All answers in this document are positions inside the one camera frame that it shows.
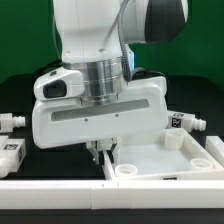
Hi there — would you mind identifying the white square table top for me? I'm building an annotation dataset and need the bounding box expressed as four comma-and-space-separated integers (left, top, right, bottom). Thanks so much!
103, 129, 224, 181

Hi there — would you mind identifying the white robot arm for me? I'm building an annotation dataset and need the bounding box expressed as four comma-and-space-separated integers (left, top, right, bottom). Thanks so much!
32, 0, 188, 154

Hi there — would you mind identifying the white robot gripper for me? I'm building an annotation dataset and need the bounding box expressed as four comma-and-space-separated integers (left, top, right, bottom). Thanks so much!
32, 76, 168, 164

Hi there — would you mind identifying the white front obstacle rail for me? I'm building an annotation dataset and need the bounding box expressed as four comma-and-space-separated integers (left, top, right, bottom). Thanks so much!
0, 180, 224, 209

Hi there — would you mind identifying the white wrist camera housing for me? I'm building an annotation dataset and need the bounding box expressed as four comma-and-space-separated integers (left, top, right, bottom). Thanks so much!
34, 67, 85, 101

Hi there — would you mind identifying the white right obstacle rail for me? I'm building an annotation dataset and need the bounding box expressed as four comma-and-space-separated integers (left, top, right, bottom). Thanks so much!
205, 136, 224, 167

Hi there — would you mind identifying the black cable on table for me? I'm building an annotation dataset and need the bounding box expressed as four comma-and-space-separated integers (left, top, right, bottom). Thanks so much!
34, 59, 63, 76

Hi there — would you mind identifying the white obstacle rail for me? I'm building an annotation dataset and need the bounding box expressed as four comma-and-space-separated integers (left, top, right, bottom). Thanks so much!
0, 180, 224, 209
205, 136, 224, 167

